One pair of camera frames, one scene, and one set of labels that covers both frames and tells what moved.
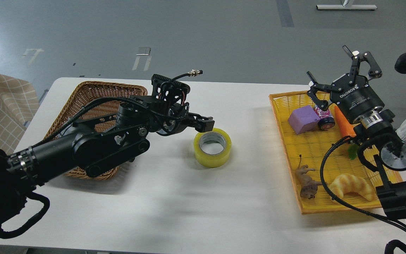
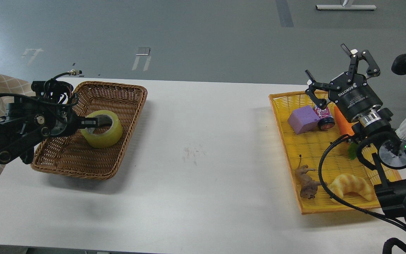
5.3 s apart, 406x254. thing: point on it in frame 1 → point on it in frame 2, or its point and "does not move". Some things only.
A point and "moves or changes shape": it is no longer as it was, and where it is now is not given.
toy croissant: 342,184 does not move
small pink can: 327,121 does not move
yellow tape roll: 212,149 moves or changes shape
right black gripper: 354,100 does not move
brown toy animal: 309,186 does not move
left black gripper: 174,120 → 65,121
